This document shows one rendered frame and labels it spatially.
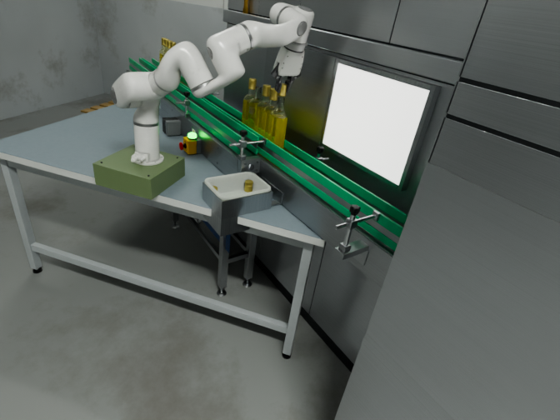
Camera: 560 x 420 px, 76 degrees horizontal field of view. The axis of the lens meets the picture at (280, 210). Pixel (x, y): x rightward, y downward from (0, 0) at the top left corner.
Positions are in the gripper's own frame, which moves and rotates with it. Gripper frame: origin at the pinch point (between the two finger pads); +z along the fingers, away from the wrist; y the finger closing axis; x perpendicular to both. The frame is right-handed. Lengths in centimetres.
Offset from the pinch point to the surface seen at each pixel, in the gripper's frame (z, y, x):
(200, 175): 47, 26, -7
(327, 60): -14.0, -12.1, 6.5
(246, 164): 30.8, 13.3, 7.8
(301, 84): 1.2, -12.1, -3.6
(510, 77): -46, 22, 82
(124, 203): 149, 37, -99
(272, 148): 22.3, 4.1, 9.8
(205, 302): 95, 32, 30
